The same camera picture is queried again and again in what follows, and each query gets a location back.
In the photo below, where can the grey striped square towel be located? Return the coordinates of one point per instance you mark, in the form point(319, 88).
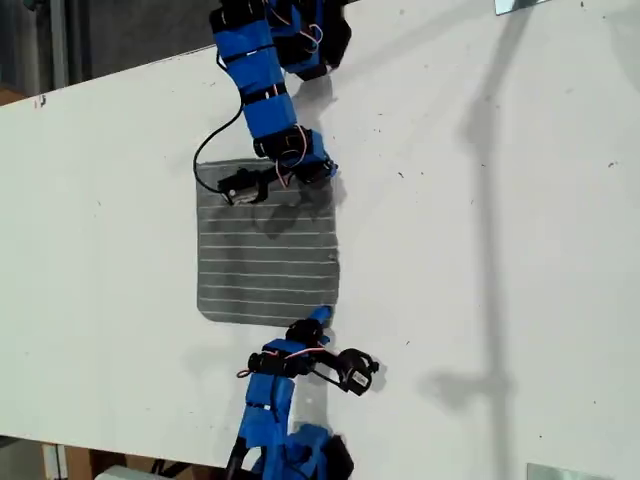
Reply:
point(270, 280)

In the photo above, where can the white plastic container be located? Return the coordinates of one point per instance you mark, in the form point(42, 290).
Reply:
point(125, 474)

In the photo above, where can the white table leg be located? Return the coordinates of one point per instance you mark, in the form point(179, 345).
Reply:
point(54, 462)

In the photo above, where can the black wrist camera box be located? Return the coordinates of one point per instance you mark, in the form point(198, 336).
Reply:
point(240, 190)
point(357, 377)

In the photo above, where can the grey metal frame post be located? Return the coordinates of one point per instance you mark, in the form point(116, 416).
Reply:
point(58, 40)

